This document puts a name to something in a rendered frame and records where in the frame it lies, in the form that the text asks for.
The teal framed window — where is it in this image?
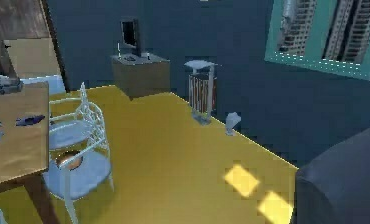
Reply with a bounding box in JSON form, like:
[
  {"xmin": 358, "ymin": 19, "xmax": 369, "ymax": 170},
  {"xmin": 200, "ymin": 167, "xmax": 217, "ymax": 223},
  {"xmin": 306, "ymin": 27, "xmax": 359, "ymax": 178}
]
[{"xmin": 264, "ymin": 0, "xmax": 370, "ymax": 82}]

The black television set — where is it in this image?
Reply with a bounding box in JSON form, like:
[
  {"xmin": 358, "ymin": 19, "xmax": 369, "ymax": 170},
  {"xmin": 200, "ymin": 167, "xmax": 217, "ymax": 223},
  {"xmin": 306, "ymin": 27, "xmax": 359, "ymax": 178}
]
[{"xmin": 120, "ymin": 18, "xmax": 142, "ymax": 57}]

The dark blue flat object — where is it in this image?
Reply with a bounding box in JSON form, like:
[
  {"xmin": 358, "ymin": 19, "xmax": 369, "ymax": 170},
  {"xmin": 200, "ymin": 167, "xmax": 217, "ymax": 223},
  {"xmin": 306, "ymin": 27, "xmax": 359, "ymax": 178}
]
[{"xmin": 15, "ymin": 114, "xmax": 46, "ymax": 127}]

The wooden table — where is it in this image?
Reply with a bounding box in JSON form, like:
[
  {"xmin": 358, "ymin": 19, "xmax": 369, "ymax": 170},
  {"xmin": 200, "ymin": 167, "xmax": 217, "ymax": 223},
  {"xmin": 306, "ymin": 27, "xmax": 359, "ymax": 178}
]
[{"xmin": 0, "ymin": 81, "xmax": 61, "ymax": 224}]

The white vase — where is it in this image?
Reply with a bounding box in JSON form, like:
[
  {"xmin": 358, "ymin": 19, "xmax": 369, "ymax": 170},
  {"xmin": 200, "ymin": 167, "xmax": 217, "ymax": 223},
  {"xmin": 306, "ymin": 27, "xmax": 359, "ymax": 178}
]
[{"xmin": 225, "ymin": 112, "xmax": 242, "ymax": 137}]

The dark grey sofa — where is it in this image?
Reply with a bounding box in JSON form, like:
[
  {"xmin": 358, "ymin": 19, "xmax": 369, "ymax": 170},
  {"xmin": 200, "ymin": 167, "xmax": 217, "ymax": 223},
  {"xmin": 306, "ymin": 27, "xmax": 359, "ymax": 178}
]
[{"xmin": 290, "ymin": 124, "xmax": 370, "ymax": 224}]

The white metal chair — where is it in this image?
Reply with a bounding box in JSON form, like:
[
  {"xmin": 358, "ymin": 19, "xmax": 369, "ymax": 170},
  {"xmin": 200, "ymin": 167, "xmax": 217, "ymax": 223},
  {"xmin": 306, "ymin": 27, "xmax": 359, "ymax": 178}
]
[{"xmin": 42, "ymin": 82, "xmax": 115, "ymax": 224}]

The grey cluttered object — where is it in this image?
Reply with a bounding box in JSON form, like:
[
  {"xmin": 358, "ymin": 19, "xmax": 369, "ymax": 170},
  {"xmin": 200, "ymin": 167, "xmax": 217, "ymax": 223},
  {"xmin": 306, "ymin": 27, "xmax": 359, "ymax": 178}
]
[{"xmin": 0, "ymin": 75, "xmax": 24, "ymax": 97}]

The brown cabinet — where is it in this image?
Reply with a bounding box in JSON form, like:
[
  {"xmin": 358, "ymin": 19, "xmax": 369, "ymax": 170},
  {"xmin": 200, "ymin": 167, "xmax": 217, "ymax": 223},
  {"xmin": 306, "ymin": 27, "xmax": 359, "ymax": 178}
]
[{"xmin": 111, "ymin": 52, "xmax": 171, "ymax": 101}]

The brown bowl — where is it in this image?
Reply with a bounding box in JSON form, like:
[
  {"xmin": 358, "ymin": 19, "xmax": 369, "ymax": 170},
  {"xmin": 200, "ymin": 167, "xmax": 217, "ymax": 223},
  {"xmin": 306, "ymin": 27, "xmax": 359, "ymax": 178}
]
[{"xmin": 55, "ymin": 151, "xmax": 84, "ymax": 171}]

